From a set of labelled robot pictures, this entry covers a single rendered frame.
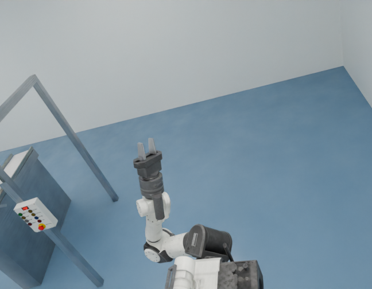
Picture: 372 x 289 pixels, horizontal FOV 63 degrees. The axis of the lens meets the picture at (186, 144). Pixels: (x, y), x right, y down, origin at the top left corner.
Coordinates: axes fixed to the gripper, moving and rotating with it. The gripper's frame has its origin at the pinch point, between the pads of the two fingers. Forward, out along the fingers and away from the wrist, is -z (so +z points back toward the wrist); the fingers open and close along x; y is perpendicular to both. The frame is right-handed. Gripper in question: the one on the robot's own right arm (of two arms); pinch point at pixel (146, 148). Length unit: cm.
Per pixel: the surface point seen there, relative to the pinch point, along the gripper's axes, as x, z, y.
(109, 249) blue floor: -69, 167, 154
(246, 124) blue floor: -277, 89, 110
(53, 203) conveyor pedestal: -68, 146, 257
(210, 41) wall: -315, -15, 186
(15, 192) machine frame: 3, 59, 138
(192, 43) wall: -302, -13, 210
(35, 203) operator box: -3, 67, 125
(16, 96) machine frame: -34, 3, 185
